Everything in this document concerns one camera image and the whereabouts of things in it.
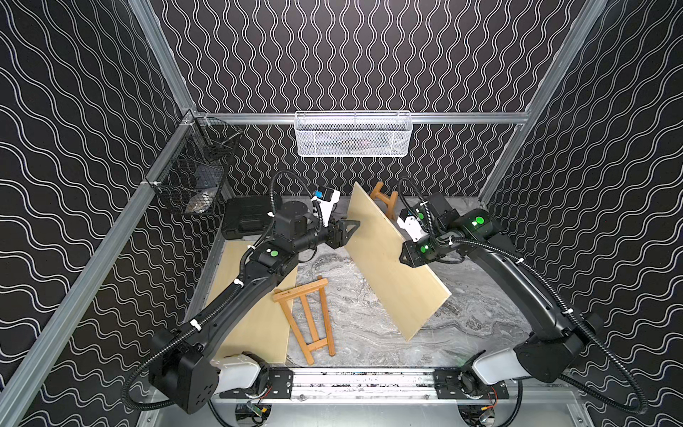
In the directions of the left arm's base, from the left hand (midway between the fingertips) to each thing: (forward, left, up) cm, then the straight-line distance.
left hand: (352, 214), depth 70 cm
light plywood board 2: (-14, -19, -16) cm, 28 cm away
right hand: (-5, -15, -9) cm, 19 cm away
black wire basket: (+23, +57, -9) cm, 62 cm away
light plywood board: (-20, +25, -35) cm, 47 cm away
